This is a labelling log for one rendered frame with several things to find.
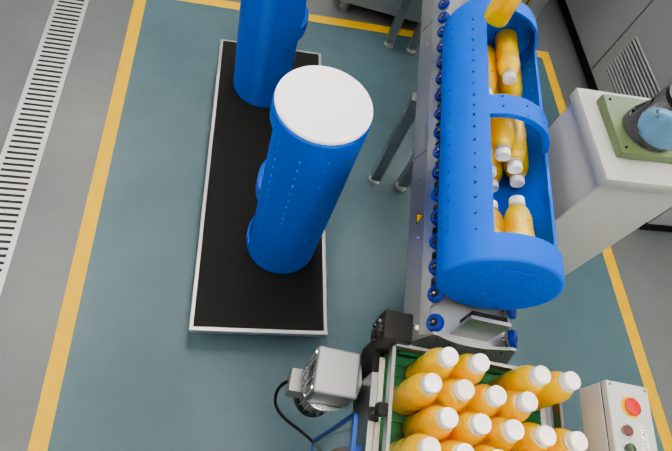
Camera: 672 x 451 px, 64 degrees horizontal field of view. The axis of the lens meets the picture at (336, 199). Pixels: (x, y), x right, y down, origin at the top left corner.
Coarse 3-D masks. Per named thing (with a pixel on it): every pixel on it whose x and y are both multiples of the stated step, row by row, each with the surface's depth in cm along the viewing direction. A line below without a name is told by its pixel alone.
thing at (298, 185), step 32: (288, 160) 150; (320, 160) 146; (352, 160) 155; (256, 192) 182; (288, 192) 163; (320, 192) 162; (256, 224) 192; (288, 224) 178; (320, 224) 185; (256, 256) 209; (288, 256) 200
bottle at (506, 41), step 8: (504, 32) 165; (512, 32) 165; (496, 40) 167; (504, 40) 163; (512, 40) 163; (496, 48) 165; (504, 48) 162; (512, 48) 161; (496, 56) 164; (504, 56) 160; (512, 56) 159; (496, 64) 162; (504, 64) 159; (512, 64) 158; (504, 72) 159
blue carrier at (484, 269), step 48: (480, 0) 158; (480, 48) 147; (528, 48) 170; (480, 96) 138; (528, 96) 162; (480, 144) 130; (528, 144) 154; (480, 192) 122; (528, 192) 147; (480, 240) 116; (528, 240) 114; (480, 288) 125; (528, 288) 122
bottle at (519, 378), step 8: (520, 368) 120; (528, 368) 118; (504, 376) 124; (512, 376) 120; (520, 376) 118; (528, 376) 117; (496, 384) 127; (504, 384) 123; (512, 384) 120; (520, 384) 118; (528, 384) 116; (536, 384) 116; (536, 392) 117
